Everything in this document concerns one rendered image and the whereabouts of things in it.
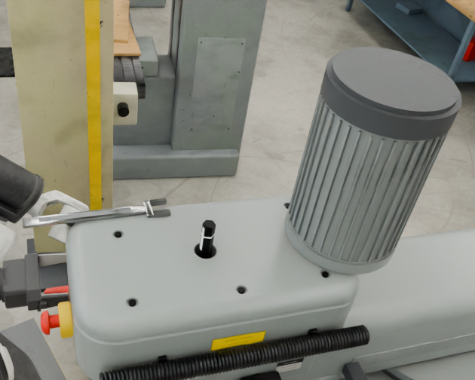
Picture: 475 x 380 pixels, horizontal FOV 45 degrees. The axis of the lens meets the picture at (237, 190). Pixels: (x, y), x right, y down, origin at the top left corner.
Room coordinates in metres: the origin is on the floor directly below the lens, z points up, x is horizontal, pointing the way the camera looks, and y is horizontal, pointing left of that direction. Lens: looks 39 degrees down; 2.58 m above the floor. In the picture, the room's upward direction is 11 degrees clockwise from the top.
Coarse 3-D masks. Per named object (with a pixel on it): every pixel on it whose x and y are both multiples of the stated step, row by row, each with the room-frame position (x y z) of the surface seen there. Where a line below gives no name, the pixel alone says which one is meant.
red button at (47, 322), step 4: (44, 312) 0.57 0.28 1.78; (44, 316) 0.56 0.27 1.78; (48, 316) 0.56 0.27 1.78; (52, 316) 0.57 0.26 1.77; (56, 316) 0.57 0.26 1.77; (44, 320) 0.55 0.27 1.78; (48, 320) 0.56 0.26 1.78; (52, 320) 0.56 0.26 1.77; (56, 320) 0.56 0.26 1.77; (44, 324) 0.55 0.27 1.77; (48, 324) 0.55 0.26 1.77; (52, 324) 0.56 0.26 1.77; (56, 324) 0.56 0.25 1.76; (44, 328) 0.55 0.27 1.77; (48, 328) 0.55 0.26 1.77; (52, 328) 0.56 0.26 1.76; (44, 332) 0.54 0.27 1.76; (48, 332) 0.54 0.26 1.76
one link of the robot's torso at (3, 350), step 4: (0, 344) 0.95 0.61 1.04; (0, 348) 0.93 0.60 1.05; (4, 348) 0.94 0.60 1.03; (0, 352) 0.92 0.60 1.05; (4, 352) 0.92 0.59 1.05; (4, 356) 0.91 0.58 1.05; (8, 356) 0.93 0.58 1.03; (4, 360) 0.90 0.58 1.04; (8, 360) 0.91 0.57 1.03; (8, 364) 0.90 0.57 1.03; (12, 364) 0.91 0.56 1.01; (8, 368) 0.89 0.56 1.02; (12, 368) 0.91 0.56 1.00; (8, 372) 0.89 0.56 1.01; (12, 372) 0.91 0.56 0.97; (8, 376) 0.89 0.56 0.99; (12, 376) 0.90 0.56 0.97
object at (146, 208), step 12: (144, 204) 0.74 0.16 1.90; (156, 204) 0.75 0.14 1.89; (36, 216) 0.67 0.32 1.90; (48, 216) 0.67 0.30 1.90; (60, 216) 0.68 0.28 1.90; (72, 216) 0.68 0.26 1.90; (84, 216) 0.69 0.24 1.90; (96, 216) 0.69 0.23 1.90; (108, 216) 0.70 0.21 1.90; (120, 216) 0.71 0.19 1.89; (156, 216) 0.72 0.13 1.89
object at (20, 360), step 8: (0, 336) 1.28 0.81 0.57; (8, 344) 1.25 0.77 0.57; (8, 352) 1.22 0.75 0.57; (16, 352) 1.22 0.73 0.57; (24, 352) 1.23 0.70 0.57; (16, 360) 1.19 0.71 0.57; (24, 360) 1.19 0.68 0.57; (16, 368) 1.16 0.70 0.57; (24, 368) 1.16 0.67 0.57; (32, 368) 1.17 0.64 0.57; (16, 376) 1.12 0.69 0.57; (24, 376) 1.13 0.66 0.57; (32, 376) 1.14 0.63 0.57
